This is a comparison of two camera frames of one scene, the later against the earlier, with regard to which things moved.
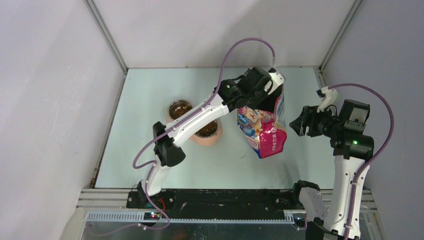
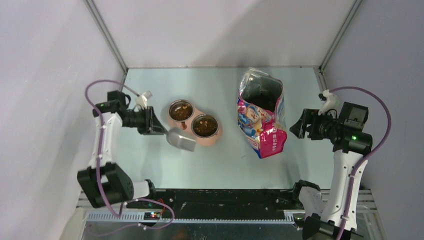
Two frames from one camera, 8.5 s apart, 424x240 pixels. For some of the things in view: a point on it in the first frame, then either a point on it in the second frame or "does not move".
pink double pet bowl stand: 204,141 does not move
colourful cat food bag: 265,131 does not move
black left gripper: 264,94 to 151,125
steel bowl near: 209,130 does not move
